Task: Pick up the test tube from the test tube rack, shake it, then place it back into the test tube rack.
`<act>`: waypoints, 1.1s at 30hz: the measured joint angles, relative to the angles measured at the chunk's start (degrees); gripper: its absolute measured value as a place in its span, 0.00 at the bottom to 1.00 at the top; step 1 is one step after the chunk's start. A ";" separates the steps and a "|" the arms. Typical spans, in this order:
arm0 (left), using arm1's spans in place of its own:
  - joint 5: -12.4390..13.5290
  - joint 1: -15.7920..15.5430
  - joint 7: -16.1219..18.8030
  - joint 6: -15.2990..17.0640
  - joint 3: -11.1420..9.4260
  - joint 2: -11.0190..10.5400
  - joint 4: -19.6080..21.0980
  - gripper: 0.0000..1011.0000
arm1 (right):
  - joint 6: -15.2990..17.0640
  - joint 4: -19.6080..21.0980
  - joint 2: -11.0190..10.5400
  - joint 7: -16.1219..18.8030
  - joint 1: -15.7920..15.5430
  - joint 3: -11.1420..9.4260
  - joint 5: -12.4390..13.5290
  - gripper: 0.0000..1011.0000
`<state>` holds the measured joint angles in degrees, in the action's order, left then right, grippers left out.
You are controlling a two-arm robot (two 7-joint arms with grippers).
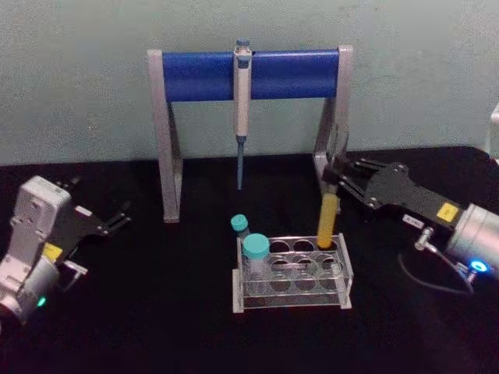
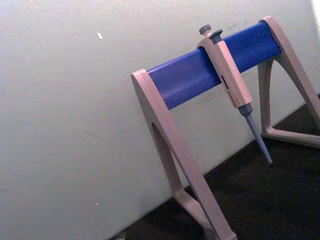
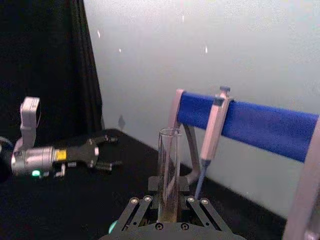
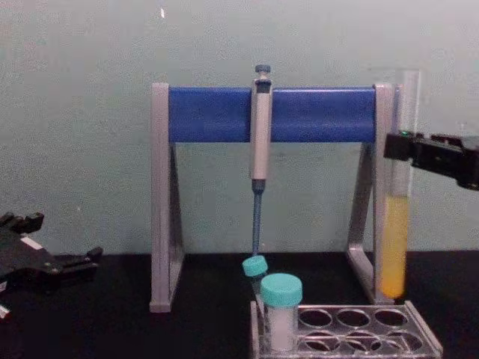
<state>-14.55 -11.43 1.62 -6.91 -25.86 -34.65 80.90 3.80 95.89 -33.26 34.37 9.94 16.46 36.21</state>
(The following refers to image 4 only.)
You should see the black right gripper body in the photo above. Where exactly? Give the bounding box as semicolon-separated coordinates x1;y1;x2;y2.
410;133;479;192

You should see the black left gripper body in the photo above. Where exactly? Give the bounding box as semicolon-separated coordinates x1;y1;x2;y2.
0;231;64;297

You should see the glass tube with yellow liquid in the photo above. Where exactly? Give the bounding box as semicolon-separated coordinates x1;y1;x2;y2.
379;69;421;300

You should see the black table cloth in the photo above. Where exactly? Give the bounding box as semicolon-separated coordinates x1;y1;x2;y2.
0;251;479;359

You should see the grey pipette with blue tip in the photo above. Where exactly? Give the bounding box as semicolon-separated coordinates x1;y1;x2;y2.
248;64;273;263

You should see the small teal-capped vial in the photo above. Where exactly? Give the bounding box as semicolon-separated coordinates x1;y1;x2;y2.
241;255;269;289

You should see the grey stand with blue bar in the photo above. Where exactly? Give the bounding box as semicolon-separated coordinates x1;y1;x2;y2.
149;82;404;313

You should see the large teal-capped clear vial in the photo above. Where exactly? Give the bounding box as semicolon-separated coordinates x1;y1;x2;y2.
259;273;304;353

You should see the grey tube rack with holes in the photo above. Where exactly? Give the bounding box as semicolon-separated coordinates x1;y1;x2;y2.
249;300;445;359

